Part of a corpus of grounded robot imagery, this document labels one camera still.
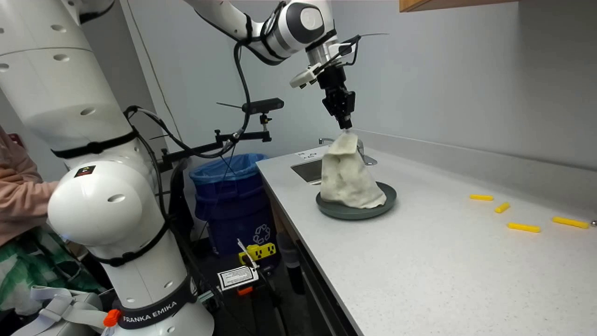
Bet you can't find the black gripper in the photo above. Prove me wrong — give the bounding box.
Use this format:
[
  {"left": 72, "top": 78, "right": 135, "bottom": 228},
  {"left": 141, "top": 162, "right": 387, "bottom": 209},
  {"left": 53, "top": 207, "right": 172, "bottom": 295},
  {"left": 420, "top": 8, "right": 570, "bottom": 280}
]
[{"left": 318, "top": 62, "right": 359, "bottom": 131}]

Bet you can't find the cream cloth towel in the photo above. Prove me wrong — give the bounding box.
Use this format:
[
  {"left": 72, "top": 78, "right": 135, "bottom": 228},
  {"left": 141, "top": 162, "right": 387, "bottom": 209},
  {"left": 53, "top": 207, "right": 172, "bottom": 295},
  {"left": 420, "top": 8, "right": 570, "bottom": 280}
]
[{"left": 318, "top": 129, "right": 389, "bottom": 211}]

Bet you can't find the dark green round plate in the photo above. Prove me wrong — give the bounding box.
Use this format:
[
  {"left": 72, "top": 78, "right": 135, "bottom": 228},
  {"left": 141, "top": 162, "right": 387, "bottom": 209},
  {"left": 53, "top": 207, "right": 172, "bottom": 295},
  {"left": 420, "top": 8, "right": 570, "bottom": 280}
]
[{"left": 314, "top": 181, "right": 400, "bottom": 222}]

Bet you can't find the stainless steel sink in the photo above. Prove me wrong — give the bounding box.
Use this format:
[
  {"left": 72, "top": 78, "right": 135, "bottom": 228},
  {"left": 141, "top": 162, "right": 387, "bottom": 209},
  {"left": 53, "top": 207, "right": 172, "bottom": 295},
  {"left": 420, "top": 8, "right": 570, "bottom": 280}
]
[{"left": 290, "top": 157, "right": 325, "bottom": 187}]

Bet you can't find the blue recycling bin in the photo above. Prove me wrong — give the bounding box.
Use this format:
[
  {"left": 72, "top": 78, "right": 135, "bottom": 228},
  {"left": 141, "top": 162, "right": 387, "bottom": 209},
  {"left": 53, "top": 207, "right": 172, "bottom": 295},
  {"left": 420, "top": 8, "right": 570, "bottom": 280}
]
[{"left": 189, "top": 151, "right": 277, "bottom": 258}]

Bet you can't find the yellow and black label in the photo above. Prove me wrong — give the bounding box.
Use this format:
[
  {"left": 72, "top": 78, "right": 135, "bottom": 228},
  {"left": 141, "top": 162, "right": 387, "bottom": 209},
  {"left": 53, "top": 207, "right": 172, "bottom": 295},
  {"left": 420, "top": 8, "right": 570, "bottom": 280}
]
[{"left": 238, "top": 241, "right": 280, "bottom": 271}]

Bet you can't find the white tag card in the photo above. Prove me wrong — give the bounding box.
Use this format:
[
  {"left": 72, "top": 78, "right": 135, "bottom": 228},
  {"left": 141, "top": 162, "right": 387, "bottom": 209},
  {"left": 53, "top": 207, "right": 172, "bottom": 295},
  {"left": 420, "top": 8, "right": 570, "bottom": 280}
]
[{"left": 215, "top": 265, "right": 262, "bottom": 295}]

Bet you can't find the orange round knob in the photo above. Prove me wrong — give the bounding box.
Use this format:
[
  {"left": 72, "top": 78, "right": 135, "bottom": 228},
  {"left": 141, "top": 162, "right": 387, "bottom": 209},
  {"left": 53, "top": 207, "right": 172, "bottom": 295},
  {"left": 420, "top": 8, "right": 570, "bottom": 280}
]
[{"left": 101, "top": 308, "right": 124, "bottom": 330}]

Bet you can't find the person in pink sweater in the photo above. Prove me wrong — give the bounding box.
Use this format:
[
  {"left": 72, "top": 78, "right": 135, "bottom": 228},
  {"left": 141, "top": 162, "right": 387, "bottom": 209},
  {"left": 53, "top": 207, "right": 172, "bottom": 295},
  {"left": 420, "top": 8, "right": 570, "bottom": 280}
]
[{"left": 0, "top": 123, "right": 109, "bottom": 316}]

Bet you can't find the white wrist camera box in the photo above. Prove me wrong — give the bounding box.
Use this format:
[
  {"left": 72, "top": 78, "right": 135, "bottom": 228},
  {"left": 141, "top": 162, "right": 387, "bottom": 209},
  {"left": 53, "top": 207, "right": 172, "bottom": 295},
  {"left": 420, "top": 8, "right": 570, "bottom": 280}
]
[{"left": 288, "top": 64, "right": 327, "bottom": 92}]

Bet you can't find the black camera on stand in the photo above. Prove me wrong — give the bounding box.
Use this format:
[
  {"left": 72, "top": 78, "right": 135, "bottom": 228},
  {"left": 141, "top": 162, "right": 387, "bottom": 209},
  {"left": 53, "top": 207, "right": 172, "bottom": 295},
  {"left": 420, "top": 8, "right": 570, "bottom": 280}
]
[{"left": 241, "top": 97, "right": 286, "bottom": 116}]

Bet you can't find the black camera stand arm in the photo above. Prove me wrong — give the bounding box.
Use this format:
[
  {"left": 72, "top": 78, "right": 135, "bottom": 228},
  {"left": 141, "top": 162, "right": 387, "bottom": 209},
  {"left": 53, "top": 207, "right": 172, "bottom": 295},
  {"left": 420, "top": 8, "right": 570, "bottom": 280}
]
[{"left": 159, "top": 112, "right": 275, "bottom": 172}]

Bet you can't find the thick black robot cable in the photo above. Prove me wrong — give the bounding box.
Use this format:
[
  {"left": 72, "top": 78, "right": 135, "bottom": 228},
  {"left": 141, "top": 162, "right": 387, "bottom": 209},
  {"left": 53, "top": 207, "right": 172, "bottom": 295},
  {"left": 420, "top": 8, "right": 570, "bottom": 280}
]
[{"left": 217, "top": 39, "right": 252, "bottom": 157}]

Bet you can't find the grey fabric strap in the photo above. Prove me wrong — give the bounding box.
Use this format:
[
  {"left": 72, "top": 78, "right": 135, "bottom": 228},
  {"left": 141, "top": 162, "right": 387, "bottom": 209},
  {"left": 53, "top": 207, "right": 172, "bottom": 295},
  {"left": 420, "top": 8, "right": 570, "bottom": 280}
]
[{"left": 10, "top": 284, "right": 111, "bottom": 336}]

